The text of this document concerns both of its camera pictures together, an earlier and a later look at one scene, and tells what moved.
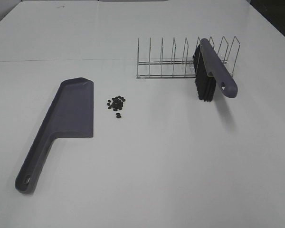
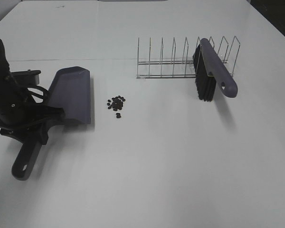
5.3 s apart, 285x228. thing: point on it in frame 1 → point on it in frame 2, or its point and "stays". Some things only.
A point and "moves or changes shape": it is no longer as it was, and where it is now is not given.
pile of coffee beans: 117,103 stays
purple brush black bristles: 210,68 stays
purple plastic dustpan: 71,111 moves or changes shape
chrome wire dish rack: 183,67 stays
